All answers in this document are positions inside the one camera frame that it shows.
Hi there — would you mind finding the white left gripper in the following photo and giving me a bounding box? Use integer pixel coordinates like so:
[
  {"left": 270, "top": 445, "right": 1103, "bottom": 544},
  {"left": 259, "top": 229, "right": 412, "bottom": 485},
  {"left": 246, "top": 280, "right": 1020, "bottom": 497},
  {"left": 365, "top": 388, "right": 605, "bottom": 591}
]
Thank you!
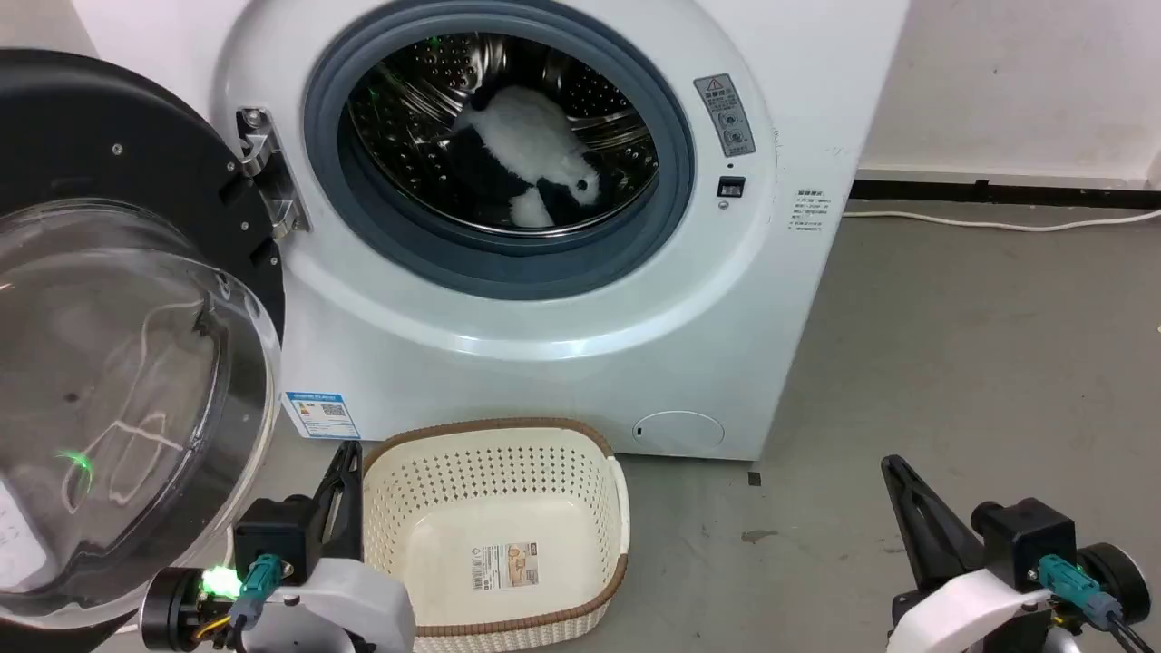
[{"left": 141, "top": 441, "right": 418, "bottom": 653}]

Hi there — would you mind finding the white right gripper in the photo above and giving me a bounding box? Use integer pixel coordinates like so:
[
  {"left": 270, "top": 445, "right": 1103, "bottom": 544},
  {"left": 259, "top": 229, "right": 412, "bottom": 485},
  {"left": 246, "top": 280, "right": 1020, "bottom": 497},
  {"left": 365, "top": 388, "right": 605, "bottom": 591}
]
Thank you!
[{"left": 882, "top": 455, "right": 1151, "bottom": 653}]

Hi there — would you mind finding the black round washer door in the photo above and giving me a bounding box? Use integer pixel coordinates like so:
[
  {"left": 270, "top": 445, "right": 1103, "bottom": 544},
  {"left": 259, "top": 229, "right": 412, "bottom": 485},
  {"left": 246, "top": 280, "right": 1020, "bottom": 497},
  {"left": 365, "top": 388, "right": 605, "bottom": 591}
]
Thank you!
[{"left": 0, "top": 50, "right": 287, "bottom": 653}]

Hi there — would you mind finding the white front-load washing machine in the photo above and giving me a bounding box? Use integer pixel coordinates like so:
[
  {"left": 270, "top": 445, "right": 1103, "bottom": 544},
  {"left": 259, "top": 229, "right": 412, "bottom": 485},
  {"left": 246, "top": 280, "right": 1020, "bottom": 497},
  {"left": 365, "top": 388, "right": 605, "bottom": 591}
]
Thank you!
[{"left": 73, "top": 0, "right": 911, "bottom": 463}]

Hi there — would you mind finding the metal door hinge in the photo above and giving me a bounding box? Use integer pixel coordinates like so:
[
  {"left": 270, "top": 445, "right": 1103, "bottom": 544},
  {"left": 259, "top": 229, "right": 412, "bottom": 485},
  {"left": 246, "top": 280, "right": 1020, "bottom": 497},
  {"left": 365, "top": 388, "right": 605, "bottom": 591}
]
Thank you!
[{"left": 236, "top": 106, "right": 311, "bottom": 241}]

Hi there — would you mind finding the blue energy label sticker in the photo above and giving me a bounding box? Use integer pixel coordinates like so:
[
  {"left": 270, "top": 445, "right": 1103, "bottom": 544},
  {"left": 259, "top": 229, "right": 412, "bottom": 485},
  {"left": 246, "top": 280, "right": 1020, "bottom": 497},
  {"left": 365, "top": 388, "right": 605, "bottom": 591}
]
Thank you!
[{"left": 284, "top": 391, "right": 361, "bottom": 441}]

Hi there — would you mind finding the cream perforated laundry basket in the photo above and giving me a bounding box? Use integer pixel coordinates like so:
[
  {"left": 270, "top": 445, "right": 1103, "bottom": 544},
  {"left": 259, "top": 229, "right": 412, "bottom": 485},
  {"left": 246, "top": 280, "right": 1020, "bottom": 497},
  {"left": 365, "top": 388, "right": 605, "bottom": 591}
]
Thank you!
[{"left": 361, "top": 417, "right": 630, "bottom": 653}]

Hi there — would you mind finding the basket product label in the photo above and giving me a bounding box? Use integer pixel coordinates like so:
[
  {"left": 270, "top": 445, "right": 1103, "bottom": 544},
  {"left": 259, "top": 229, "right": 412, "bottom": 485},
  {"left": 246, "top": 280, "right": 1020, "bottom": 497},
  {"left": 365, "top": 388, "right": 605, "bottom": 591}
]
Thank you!
[{"left": 471, "top": 542, "right": 540, "bottom": 592}]

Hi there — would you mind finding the round drain filter cover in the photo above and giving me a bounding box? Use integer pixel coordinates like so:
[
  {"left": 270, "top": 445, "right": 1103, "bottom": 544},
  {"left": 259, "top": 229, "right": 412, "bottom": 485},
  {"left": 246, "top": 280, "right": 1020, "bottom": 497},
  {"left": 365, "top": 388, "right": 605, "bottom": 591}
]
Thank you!
[{"left": 632, "top": 411, "right": 726, "bottom": 452}]

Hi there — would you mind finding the black baseboard strip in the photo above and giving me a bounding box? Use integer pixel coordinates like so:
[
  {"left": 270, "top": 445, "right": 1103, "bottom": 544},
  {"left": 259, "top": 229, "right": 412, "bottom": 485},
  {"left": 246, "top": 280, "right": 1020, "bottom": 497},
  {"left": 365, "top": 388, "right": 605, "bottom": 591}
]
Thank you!
[{"left": 849, "top": 180, "right": 1161, "bottom": 211}]

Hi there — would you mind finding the black and white plush toy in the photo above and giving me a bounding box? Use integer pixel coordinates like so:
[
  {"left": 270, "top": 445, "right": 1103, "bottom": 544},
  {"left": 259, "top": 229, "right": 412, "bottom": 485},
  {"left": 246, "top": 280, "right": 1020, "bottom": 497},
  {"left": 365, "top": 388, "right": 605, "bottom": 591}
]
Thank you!
[{"left": 442, "top": 84, "right": 604, "bottom": 229}]

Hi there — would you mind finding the grey warning sticker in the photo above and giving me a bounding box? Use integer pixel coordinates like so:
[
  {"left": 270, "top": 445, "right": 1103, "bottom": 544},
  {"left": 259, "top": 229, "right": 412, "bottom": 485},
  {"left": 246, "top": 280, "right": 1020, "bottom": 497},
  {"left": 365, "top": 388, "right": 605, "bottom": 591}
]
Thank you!
[{"left": 694, "top": 73, "right": 756, "bottom": 159}]

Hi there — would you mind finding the left teal connector cable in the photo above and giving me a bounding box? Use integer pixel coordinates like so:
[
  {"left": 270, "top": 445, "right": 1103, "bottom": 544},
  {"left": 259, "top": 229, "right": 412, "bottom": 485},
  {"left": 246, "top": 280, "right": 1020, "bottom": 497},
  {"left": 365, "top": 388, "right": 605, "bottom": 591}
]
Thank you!
[{"left": 229, "top": 553, "right": 284, "bottom": 631}]

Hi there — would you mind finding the teal connector cable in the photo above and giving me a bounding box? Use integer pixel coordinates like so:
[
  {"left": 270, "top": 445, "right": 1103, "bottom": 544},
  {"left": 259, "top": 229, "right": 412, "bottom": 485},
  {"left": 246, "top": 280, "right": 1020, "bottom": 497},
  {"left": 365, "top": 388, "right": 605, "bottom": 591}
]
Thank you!
[
  {"left": 229, "top": 553, "right": 284, "bottom": 631},
  {"left": 1039, "top": 555, "right": 1157, "bottom": 653}
]

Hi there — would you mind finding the right teal connector cable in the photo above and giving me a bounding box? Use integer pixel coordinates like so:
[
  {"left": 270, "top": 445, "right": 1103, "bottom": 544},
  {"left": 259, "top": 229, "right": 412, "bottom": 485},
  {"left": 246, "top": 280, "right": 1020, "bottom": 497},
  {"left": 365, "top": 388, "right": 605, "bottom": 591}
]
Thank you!
[{"left": 1039, "top": 555, "right": 1157, "bottom": 653}]

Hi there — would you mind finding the white floor cable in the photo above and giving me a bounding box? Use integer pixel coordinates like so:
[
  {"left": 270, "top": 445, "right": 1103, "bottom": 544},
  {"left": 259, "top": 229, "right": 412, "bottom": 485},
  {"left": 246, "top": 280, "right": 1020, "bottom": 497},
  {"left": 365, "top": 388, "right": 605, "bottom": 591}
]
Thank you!
[{"left": 842, "top": 209, "right": 1161, "bottom": 233}]

